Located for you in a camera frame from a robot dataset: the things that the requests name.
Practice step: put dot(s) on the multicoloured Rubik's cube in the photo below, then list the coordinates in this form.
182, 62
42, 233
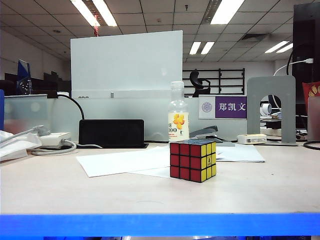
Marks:
190, 162

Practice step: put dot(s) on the clear bottle with yellow label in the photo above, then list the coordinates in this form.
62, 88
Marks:
178, 125

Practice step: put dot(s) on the frosted glass desk partition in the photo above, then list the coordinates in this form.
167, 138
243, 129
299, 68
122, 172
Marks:
125, 108

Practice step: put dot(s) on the grey stapler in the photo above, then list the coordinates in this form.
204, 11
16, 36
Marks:
205, 130

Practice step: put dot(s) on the black rectangular box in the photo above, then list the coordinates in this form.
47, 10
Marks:
111, 133

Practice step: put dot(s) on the black office chair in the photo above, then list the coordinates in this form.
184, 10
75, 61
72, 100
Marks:
195, 77

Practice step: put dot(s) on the large white paper sheet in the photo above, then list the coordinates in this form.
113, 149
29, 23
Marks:
120, 161

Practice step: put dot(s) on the large white board panel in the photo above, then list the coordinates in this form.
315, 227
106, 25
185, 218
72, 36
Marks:
126, 62

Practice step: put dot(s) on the purple and white name sign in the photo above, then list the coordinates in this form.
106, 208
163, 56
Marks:
231, 107

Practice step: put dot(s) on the short ceiling light tube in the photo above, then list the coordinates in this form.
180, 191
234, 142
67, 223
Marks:
207, 48
195, 48

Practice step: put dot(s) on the white and cream power adapter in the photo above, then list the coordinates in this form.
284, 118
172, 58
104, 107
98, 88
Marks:
251, 138

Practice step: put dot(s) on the grey metal arched bookend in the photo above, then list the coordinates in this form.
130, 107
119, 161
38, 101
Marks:
253, 112

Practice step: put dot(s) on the blue table edge strip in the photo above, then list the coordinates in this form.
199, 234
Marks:
160, 225

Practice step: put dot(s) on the small white desk fan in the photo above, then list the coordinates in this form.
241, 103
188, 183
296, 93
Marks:
265, 110

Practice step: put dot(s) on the white power strip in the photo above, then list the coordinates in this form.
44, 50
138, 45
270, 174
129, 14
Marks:
55, 138

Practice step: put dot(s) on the black clamp block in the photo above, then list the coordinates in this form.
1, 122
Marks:
52, 94

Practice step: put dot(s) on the red hanging ornament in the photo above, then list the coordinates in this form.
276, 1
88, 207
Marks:
96, 28

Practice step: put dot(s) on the grey white plug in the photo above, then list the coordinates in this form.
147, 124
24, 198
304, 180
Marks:
42, 130

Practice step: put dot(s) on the long ceiling light tube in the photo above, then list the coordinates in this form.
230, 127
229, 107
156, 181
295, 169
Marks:
104, 12
85, 12

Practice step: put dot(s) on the wide ceiling light panel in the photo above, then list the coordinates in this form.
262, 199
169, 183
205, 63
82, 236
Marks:
226, 12

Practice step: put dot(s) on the slanted ceiling light tube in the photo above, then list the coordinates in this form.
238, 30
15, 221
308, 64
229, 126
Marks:
277, 46
284, 48

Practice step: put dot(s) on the blue triangular trophy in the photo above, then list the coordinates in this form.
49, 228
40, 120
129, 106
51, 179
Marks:
23, 80

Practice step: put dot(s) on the frosted pinkish panel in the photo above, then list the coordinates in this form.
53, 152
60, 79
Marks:
314, 120

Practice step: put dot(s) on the red cushion with gold print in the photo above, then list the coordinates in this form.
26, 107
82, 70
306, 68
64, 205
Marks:
313, 91

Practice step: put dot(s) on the blue vertical board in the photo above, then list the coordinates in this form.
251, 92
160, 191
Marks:
2, 110

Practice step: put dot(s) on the tall black cabinet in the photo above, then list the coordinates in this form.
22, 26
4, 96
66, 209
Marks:
306, 37

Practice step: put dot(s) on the black wall shelf rack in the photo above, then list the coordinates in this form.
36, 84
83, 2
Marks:
220, 80

